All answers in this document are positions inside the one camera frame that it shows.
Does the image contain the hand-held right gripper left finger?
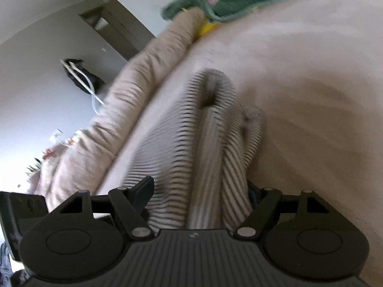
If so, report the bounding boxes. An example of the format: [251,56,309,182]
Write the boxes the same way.
[46,175,156,241]

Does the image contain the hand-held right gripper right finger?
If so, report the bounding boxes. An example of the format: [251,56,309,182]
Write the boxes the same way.
[233,183,331,241]

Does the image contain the grey striped sweater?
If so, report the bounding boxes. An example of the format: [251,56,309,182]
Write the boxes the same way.
[119,68,267,231]

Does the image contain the person's blue jeans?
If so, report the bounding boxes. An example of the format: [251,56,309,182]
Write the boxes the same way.
[0,242,26,287]

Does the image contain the beige duvet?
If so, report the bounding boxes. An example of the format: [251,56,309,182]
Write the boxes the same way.
[28,7,208,213]

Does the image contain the black hanging bag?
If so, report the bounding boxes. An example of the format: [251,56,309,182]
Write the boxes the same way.
[62,58,105,95]

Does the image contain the brown wooden door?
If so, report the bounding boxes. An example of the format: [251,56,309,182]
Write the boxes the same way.
[78,0,157,64]

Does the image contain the yellow printed pillow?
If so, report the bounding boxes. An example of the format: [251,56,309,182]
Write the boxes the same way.
[196,0,318,39]

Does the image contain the white wall charger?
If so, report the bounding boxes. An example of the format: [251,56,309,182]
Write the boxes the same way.
[49,128,64,144]

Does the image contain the white cable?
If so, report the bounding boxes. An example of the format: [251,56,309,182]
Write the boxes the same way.
[59,60,105,116]

